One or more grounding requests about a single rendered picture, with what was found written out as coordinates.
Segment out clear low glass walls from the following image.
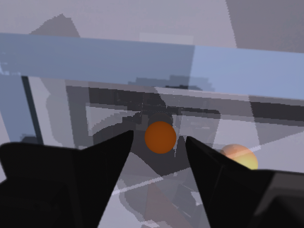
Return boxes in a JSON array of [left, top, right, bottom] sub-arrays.
[[28, 76, 93, 150]]

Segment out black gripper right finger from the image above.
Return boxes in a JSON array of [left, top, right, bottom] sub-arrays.
[[185, 136, 304, 228]]

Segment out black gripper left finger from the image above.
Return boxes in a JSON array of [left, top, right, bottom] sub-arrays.
[[0, 130, 134, 228]]

